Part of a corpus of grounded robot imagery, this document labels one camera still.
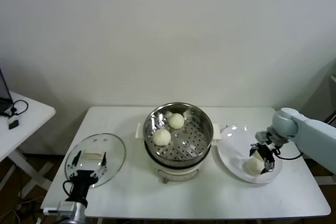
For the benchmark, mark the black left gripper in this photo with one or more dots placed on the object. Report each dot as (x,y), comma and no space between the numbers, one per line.
(81,182)

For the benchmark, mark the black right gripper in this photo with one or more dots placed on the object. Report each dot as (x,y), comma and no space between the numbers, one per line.
(266,154)

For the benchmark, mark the white steamed baozi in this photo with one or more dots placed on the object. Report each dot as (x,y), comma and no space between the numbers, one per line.
(258,156)
(176,121)
(252,167)
(162,137)

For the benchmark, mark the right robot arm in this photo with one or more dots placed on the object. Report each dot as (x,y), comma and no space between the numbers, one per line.
(309,129)

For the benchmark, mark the round glass pot lid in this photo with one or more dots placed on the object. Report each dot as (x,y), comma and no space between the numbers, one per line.
(113,153)

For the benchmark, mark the white round plate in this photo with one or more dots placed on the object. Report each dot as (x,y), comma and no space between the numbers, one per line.
(233,150)

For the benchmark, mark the white folding side table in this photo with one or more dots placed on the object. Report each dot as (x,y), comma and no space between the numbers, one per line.
(29,119)

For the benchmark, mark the white electric cooker base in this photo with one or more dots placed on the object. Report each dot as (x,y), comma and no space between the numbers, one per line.
(178,172)

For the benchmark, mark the small black white adapter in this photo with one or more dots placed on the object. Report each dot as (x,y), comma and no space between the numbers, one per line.
(14,124)

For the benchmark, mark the black laptop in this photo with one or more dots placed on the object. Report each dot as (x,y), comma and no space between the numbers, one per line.
(4,95)

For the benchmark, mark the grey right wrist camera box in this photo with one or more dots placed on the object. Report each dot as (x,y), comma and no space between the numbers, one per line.
(262,136)

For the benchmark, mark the white furniture frame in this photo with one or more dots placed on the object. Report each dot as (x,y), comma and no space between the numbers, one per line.
(325,180)

